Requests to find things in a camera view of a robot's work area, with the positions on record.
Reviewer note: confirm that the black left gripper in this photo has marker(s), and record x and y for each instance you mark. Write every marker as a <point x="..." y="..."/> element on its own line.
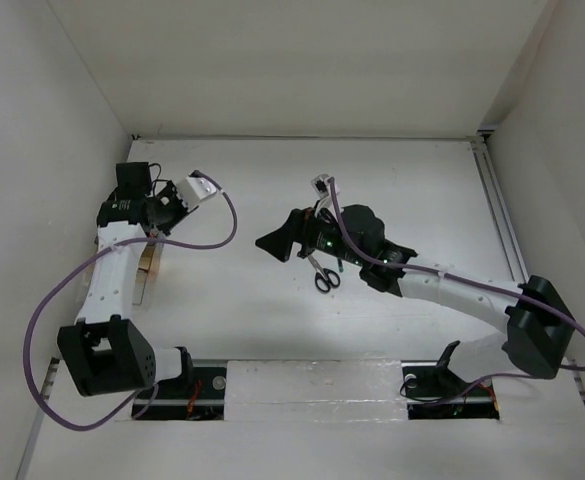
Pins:
<point x="170" y="190"/>

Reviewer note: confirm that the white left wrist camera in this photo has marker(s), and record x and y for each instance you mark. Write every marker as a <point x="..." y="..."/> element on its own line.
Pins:
<point x="196" y="189"/>

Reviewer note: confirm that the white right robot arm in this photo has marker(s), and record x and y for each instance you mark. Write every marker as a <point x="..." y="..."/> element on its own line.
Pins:
<point x="532" y="322"/>

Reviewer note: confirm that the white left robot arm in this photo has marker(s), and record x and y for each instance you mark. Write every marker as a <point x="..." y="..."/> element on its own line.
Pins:
<point x="104" y="351"/>

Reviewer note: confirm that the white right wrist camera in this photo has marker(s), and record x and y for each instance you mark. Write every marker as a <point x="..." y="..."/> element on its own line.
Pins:
<point x="327" y="190"/>

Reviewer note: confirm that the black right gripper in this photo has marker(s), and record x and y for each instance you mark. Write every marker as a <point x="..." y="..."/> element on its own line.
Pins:
<point x="299" y="228"/>

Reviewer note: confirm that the clear smoky organizer tray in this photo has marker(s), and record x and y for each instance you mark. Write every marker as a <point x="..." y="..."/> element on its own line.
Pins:
<point x="147" y="275"/>

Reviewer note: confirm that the black handled scissors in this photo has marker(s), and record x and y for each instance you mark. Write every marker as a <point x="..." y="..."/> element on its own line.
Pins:
<point x="325" y="280"/>

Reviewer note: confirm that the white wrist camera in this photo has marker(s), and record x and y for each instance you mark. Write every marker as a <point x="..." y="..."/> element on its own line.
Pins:
<point x="196" y="189"/>
<point x="327" y="190"/>

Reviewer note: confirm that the aluminium rail right side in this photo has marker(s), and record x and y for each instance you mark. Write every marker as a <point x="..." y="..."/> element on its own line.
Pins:
<point x="497" y="205"/>

